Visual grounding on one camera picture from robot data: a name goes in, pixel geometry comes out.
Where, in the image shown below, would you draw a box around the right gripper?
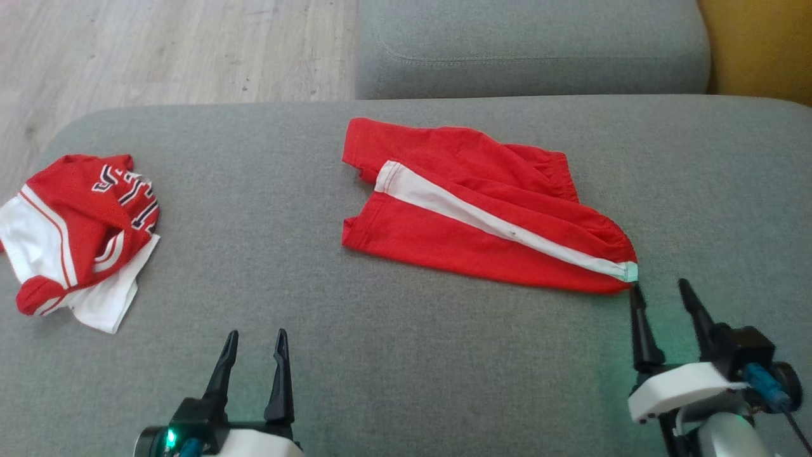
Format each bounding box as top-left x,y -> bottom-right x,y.
628,278 -> 805,425

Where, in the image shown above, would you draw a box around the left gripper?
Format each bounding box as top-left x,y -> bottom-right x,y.
135,328 -> 306,457

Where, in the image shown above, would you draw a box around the red shorts with white stripe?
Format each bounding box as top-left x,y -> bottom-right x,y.
341,117 -> 639,295

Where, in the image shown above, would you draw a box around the red and white jersey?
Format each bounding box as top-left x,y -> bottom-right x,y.
0,154 -> 161,334

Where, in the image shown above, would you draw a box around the grey sofa seat cushion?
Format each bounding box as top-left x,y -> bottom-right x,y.
0,95 -> 812,457

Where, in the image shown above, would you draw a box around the mustard yellow cushion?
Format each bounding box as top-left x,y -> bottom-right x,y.
697,0 -> 812,107

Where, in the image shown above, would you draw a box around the grey sofa back cushion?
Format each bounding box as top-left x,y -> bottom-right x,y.
355,0 -> 711,100

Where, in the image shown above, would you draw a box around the right arm cable, blue plug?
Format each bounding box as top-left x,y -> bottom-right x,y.
743,363 -> 812,455

